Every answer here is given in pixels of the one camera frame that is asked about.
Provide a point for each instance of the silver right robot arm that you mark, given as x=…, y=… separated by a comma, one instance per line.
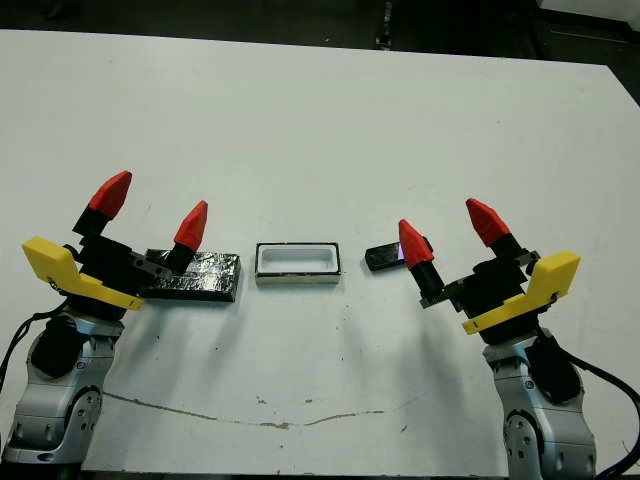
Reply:
x=545, y=435

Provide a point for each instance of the black slim camera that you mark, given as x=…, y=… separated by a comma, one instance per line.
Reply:
x=382, y=256

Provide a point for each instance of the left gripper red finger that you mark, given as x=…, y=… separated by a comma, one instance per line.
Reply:
x=191, y=227
x=110, y=195

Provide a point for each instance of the dark background cabinet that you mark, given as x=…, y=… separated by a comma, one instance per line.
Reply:
x=585, y=55

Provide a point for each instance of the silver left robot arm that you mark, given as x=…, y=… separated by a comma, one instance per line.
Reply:
x=50, y=405

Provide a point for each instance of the camera box base white inlay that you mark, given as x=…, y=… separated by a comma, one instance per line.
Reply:
x=300, y=280

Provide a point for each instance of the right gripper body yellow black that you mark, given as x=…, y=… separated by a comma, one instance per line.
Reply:
x=492, y=290

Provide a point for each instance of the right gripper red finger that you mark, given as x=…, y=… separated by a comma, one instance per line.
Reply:
x=415, y=245
x=487, y=220

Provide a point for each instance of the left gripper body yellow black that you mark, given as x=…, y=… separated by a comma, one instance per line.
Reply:
x=107, y=265

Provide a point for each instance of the black glossy box lid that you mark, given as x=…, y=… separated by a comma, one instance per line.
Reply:
x=215, y=277

